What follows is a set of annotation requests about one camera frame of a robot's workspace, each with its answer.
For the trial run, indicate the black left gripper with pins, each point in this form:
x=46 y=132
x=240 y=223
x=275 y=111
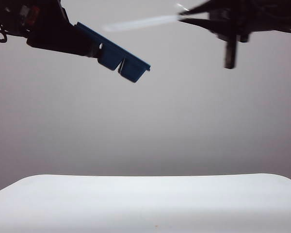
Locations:
x=12 y=14

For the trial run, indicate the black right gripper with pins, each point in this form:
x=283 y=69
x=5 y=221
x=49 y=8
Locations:
x=232 y=21

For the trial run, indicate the translucent plastic tray lid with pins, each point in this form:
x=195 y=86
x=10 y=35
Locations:
x=140 y=23

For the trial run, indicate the blue ice cube tray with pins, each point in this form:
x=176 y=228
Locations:
x=121 y=58

